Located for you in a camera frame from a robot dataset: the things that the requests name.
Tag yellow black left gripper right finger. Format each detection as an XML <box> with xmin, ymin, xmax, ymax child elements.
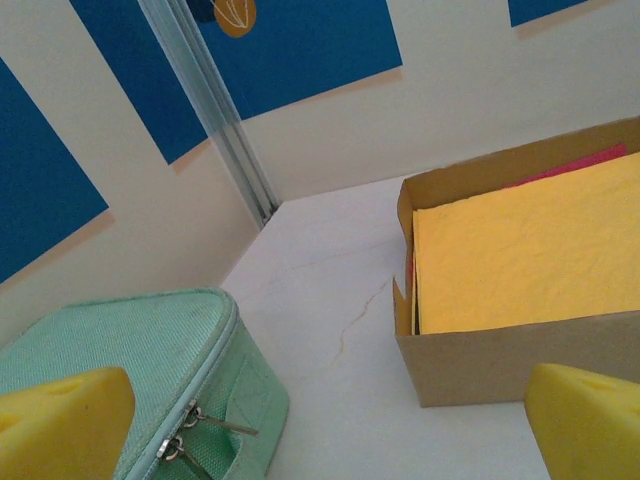
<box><xmin>523</xmin><ymin>362</ymin><xmax>640</xmax><ymax>480</ymax></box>

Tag pink napkin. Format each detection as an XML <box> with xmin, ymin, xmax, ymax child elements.
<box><xmin>504</xmin><ymin>143</ymin><xmax>629</xmax><ymax>189</ymax></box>

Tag mint green zip case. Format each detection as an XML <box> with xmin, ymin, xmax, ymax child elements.
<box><xmin>0</xmin><ymin>286</ymin><xmax>291</xmax><ymax>480</ymax></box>

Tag aluminium frame post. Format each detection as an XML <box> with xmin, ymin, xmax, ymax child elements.
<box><xmin>137</xmin><ymin>0</ymin><xmax>281</xmax><ymax>231</ymax></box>

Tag yellow napkin stack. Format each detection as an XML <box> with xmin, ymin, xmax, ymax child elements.
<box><xmin>412</xmin><ymin>149</ymin><xmax>640</xmax><ymax>336</ymax></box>

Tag brown cardboard napkin box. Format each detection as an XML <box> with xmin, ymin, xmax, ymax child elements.
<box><xmin>394</xmin><ymin>115</ymin><xmax>640</xmax><ymax>409</ymax></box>

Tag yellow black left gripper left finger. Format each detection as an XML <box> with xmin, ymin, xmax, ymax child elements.
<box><xmin>0</xmin><ymin>366</ymin><xmax>136</xmax><ymax>480</ymax></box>

